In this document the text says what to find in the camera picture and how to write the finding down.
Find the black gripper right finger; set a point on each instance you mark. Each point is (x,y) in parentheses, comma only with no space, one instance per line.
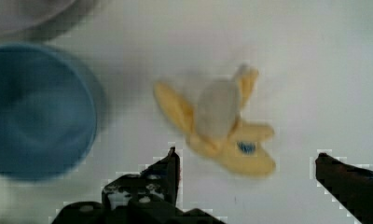
(350,185)

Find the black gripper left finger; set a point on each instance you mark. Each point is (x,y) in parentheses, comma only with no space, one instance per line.
(145,198)

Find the yellow plush peeled banana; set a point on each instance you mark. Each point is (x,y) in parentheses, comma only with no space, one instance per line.
(212,122)

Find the blue bowl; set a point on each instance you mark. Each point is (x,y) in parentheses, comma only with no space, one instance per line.
(50,111)

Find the grey round plate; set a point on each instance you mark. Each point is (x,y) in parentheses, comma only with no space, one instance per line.
(20,15)

